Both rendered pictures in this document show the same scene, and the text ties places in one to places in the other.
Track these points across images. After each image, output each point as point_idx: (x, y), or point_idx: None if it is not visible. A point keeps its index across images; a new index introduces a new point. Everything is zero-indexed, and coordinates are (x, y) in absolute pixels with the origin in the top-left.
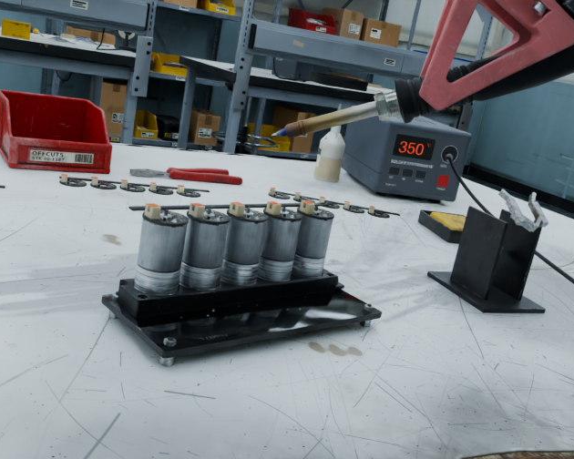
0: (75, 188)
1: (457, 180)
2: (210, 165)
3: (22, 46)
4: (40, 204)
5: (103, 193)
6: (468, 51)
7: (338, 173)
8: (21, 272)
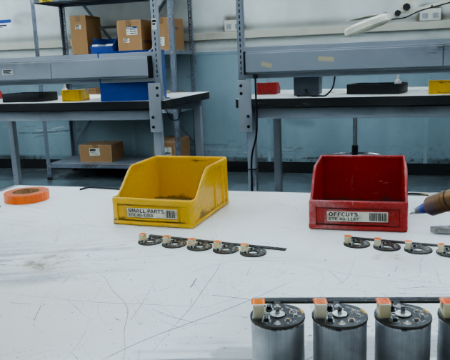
0: (353, 251)
1: None
2: None
3: (446, 101)
4: (301, 268)
5: (378, 256)
6: None
7: None
8: (208, 349)
